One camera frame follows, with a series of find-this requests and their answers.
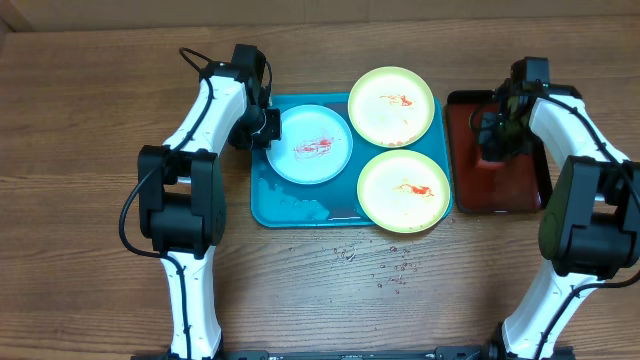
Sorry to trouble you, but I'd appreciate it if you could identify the white round plate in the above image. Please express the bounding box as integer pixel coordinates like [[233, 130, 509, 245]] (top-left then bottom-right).
[[266, 105, 353, 185]]

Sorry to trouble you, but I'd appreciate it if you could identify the yellow-green round plate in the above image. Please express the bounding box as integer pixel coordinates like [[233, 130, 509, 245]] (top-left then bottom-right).
[[347, 66, 435, 148], [356, 149, 452, 234]]

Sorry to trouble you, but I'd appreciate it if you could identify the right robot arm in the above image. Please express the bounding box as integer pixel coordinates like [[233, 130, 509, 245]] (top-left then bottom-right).
[[469, 57, 639, 359]]

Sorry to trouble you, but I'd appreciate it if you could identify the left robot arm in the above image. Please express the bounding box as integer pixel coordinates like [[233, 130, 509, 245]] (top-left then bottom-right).
[[121, 44, 281, 359]]

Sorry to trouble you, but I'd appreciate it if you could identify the dark red lacquer tray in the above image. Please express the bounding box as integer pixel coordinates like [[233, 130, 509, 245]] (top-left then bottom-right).
[[445, 90, 553, 213]]

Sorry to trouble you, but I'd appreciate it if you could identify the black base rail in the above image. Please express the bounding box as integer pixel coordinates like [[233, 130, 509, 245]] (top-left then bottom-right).
[[130, 344, 576, 360]]

